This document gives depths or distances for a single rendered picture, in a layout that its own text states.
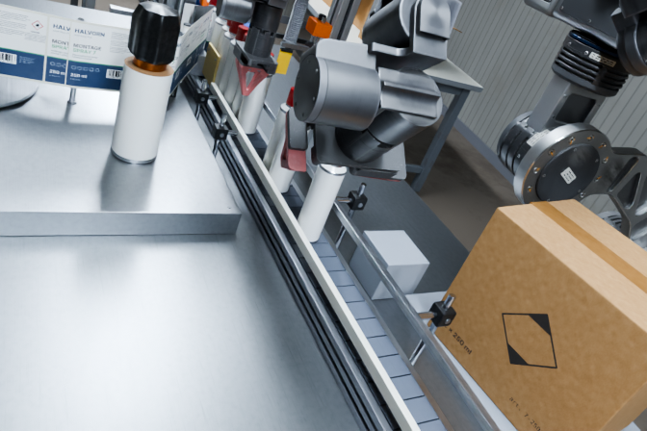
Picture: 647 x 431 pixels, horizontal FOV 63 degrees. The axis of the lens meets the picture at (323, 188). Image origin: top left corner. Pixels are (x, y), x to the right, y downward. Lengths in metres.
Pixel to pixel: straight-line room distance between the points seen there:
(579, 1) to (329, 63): 0.76
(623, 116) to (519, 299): 2.99
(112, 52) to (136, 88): 0.23
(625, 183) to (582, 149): 0.19
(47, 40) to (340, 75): 0.86
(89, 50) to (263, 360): 0.73
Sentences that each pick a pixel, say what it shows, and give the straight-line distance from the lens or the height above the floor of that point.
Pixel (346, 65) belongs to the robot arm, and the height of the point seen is 1.33.
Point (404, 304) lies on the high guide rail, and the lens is 0.84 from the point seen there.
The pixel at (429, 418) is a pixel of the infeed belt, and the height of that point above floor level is 0.88.
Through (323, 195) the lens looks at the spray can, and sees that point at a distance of 0.95.
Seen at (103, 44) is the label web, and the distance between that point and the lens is 1.23.
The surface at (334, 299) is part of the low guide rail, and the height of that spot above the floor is 0.91.
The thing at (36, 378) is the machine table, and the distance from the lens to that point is 0.79.
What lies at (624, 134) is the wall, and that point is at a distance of 3.77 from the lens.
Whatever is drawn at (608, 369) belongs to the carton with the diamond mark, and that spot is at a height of 1.04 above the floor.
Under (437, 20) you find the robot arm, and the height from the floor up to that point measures 1.39.
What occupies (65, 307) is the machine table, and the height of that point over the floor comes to 0.83.
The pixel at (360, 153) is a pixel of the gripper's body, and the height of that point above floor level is 1.24.
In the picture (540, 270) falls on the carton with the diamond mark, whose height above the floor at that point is 1.09.
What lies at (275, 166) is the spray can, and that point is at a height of 0.94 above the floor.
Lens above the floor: 1.46
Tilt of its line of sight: 29 degrees down
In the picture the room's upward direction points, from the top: 22 degrees clockwise
